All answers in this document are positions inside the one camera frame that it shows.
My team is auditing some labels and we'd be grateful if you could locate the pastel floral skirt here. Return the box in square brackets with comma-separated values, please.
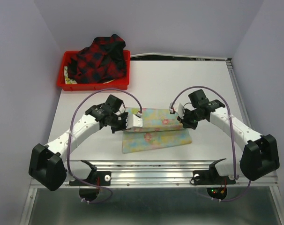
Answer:
[122, 108, 192, 154]

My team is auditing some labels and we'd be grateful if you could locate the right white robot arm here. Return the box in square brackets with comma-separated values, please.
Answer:
[169, 89, 280, 183]

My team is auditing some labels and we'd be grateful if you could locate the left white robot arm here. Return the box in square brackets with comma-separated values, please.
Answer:
[29, 95, 128, 191]

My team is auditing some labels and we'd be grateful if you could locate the red plastic bin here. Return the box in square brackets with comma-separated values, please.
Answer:
[56, 50, 130, 91]

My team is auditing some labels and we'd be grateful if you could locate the red black plaid skirt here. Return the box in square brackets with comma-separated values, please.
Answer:
[67, 34, 127, 84]

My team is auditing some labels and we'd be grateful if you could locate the yellow floral cloth in bin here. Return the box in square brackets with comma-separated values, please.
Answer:
[63, 66, 77, 84]

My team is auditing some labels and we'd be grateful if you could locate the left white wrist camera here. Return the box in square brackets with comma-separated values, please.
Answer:
[126, 114, 143, 129]

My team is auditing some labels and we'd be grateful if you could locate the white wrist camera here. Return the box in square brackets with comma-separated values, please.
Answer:
[126, 114, 143, 129]
[169, 103, 185, 119]

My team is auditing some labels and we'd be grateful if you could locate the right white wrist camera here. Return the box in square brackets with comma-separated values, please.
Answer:
[169, 103, 185, 119]

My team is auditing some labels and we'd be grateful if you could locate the aluminium front rail frame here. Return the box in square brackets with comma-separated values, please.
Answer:
[20, 160, 284, 225]

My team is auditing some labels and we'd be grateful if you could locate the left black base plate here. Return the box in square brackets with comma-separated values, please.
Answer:
[68, 171, 112, 187]

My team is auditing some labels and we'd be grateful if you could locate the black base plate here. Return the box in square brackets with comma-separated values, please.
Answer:
[68, 171, 112, 187]
[190, 170, 236, 186]

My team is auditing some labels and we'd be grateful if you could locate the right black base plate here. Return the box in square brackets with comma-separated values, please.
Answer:
[190, 170, 236, 186]

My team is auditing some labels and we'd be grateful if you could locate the aluminium right rail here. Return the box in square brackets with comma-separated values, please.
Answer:
[225, 58, 277, 168]

